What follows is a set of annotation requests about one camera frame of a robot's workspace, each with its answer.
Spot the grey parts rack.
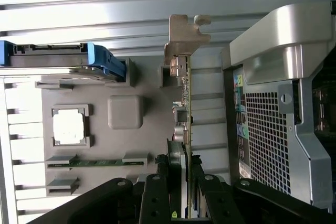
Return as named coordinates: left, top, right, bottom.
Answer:
left=34, top=57, right=182, bottom=197

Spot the green RAM stick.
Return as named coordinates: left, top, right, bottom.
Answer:
left=47, top=158, right=145, bottom=168

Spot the blue disk carrier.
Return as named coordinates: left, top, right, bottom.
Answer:
left=0, top=39, right=127, bottom=83

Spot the silver CPU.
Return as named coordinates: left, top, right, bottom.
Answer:
left=53, top=110, right=86, bottom=146

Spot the open grey PC case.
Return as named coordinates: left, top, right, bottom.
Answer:
left=220, top=2, right=336, bottom=214

